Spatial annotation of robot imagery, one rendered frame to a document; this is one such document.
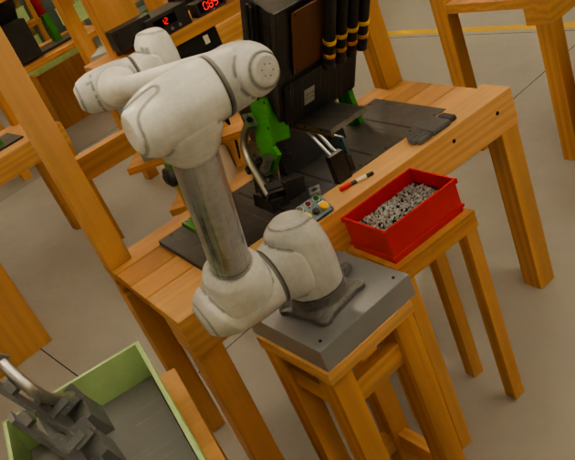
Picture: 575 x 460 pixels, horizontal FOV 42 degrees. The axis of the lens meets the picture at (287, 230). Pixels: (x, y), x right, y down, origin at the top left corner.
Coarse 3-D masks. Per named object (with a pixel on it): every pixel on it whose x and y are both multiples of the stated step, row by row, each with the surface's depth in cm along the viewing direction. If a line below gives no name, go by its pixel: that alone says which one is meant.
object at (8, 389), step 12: (0, 384) 183; (12, 384) 183; (12, 396) 183; (24, 396) 189; (84, 396) 207; (36, 408) 188; (84, 408) 201; (96, 408) 206; (48, 420) 188; (60, 420) 194; (72, 420) 201; (96, 420) 199; (108, 420) 205; (108, 432) 201
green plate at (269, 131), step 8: (256, 104) 256; (264, 104) 251; (256, 112) 258; (264, 112) 253; (272, 112) 254; (256, 120) 259; (264, 120) 255; (272, 120) 254; (256, 128) 261; (264, 128) 257; (272, 128) 254; (280, 128) 257; (288, 128) 259; (256, 136) 263; (264, 136) 258; (272, 136) 254; (280, 136) 258; (288, 136) 259; (256, 144) 265; (264, 144) 260; (272, 144) 255; (264, 152) 262
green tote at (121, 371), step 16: (128, 352) 212; (144, 352) 207; (96, 368) 209; (112, 368) 211; (128, 368) 214; (144, 368) 216; (80, 384) 209; (96, 384) 211; (112, 384) 213; (128, 384) 215; (160, 384) 192; (96, 400) 212; (176, 416) 179; (16, 432) 205; (16, 448) 198; (32, 448) 209
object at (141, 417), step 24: (144, 384) 214; (120, 408) 209; (144, 408) 205; (168, 408) 201; (120, 432) 200; (144, 432) 196; (168, 432) 193; (48, 456) 202; (144, 456) 188; (168, 456) 185; (192, 456) 182
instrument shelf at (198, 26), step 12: (228, 0) 269; (216, 12) 260; (228, 12) 263; (192, 24) 258; (204, 24) 259; (216, 24) 262; (180, 36) 255; (192, 36) 258; (132, 48) 259; (96, 60) 265; (108, 60) 258
